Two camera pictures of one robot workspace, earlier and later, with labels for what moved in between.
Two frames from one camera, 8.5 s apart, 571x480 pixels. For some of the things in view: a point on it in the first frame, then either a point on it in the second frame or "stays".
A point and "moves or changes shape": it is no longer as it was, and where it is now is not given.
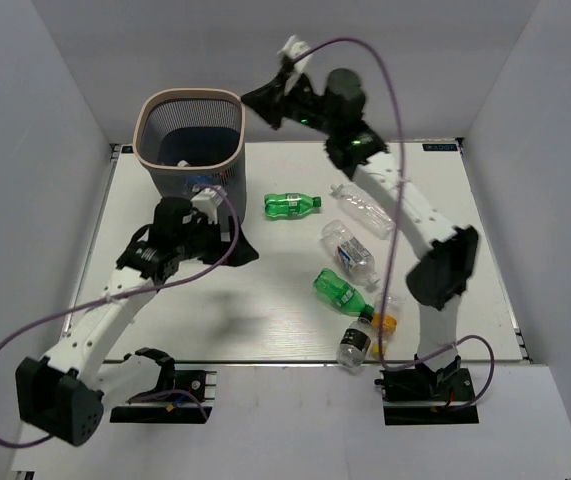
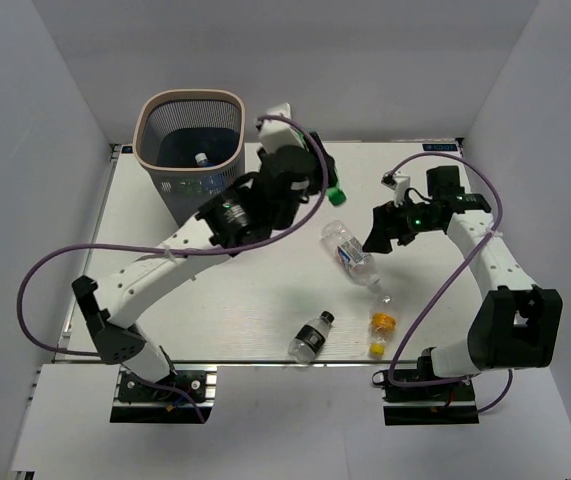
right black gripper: (262, 99) to (387, 224)
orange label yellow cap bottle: (384, 322) moves or changes shape
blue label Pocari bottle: (194, 179) to (202, 160)
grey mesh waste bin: (193, 138) stays
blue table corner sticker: (440, 147) stays
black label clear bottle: (355, 342) to (309, 340)
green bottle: (290, 204) moves or changes shape
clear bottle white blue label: (351, 251) stays
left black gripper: (242, 252) to (317, 178)
